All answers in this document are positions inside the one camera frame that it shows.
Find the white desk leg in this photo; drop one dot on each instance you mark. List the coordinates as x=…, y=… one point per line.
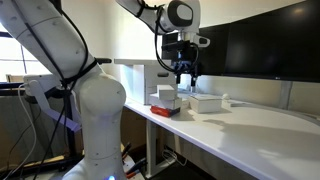
x=153, y=166

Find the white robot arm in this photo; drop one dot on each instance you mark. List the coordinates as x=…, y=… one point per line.
x=46, y=32

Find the black monitor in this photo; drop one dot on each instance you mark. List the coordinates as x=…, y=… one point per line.
x=283, y=44
x=211, y=60

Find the large open cardboard box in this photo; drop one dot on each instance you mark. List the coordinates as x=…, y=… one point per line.
x=140, y=78

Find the white square box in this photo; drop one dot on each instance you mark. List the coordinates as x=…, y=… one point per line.
x=203, y=103

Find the small white round object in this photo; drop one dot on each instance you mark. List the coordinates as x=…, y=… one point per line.
x=225, y=96

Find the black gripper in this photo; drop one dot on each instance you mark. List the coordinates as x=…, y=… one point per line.
x=186, y=63

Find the black left monitor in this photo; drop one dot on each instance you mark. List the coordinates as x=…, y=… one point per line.
x=211, y=60

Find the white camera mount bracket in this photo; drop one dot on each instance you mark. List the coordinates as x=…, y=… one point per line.
x=40, y=88

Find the small white top box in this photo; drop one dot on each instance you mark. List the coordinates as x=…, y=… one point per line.
x=166, y=92

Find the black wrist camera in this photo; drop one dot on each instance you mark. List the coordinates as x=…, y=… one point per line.
x=175, y=46

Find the white middle stack box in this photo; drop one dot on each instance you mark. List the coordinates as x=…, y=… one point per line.
x=167, y=104

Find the black right monitor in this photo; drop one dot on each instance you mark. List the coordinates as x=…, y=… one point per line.
x=283, y=44

